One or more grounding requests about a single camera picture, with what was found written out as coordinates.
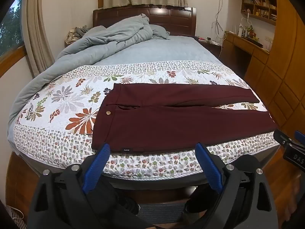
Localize hanging white cables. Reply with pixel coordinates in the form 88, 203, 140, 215
213, 0, 231, 44

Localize dark wooden bed frame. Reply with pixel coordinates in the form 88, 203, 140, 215
10, 148, 239, 204

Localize grey-blue duvet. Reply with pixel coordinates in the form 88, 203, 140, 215
7, 14, 171, 144

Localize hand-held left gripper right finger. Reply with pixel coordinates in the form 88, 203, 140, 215
195, 143, 279, 229

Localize grey floor mat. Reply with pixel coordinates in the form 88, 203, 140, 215
137, 202, 189, 224

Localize wooden wall shelf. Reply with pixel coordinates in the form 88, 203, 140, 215
230, 0, 278, 26

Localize wooden desk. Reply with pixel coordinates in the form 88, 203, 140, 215
224, 31, 271, 84

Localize dark wooden headboard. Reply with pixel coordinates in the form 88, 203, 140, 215
92, 7, 197, 37

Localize striped bag with rope handle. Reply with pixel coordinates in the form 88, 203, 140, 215
6, 205, 27, 229

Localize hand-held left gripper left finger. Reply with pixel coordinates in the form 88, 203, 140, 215
29, 144, 111, 229

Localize beige window curtain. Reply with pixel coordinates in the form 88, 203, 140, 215
26, 0, 56, 77

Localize floral quilted bedspread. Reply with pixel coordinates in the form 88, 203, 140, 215
13, 60, 286, 179

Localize dark wooden nightstand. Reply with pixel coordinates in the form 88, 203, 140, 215
194, 36, 226, 60

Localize grey-blue bed sheet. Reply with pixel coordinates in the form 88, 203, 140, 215
93, 35, 223, 67

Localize wooden framed window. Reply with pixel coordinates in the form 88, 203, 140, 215
0, 0, 26, 59

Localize maroon pants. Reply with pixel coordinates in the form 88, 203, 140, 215
91, 83, 278, 153

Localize wooden wardrobe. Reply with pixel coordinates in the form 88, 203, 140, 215
244, 0, 305, 137

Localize pile of clothes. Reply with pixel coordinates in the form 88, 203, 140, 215
65, 26, 91, 45

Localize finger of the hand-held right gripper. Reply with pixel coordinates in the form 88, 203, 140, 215
274, 130, 295, 149
294, 130, 305, 146

